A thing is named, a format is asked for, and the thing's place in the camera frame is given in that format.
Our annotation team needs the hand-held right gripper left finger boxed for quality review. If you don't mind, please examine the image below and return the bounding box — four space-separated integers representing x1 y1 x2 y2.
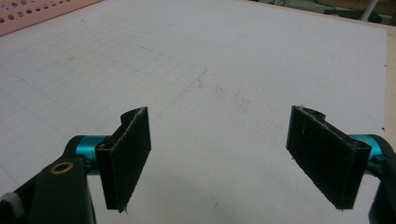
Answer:
74 105 152 214

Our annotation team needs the white foam mat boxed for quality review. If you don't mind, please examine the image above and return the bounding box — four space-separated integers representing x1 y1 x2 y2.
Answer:
0 0 389 224

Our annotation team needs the white metal stand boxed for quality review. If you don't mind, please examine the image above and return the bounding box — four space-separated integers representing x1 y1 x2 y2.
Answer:
360 0 380 22

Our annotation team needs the pink plastic basket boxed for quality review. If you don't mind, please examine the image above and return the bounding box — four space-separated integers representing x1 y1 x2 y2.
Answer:
0 0 104 37

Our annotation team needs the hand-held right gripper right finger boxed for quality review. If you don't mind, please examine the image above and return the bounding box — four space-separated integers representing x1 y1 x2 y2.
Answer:
285 105 383 211

